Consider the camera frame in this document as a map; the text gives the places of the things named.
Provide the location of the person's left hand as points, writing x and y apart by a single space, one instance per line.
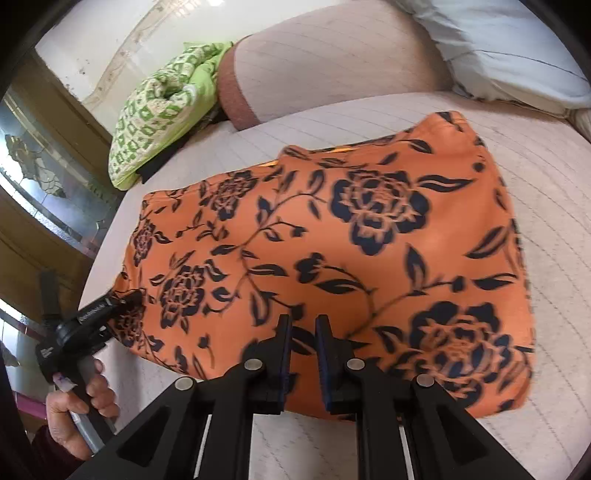
62 420

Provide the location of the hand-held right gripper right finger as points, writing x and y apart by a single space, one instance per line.
322 350

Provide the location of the green checkered pillow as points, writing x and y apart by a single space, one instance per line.
152 110

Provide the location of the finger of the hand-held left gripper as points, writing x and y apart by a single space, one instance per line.
122 303

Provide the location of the pink bolster cushion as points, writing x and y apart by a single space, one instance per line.
323 60

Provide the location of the orange floral sweater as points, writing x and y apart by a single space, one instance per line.
323 230

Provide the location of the light blue pillow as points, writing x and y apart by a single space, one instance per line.
498 46

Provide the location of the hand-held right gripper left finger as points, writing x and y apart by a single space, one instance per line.
288 350

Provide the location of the person's left forearm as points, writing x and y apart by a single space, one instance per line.
44 459

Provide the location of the wooden door with glass panel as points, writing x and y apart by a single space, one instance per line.
41 194

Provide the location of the bed with pink quilted mat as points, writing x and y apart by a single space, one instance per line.
545 184

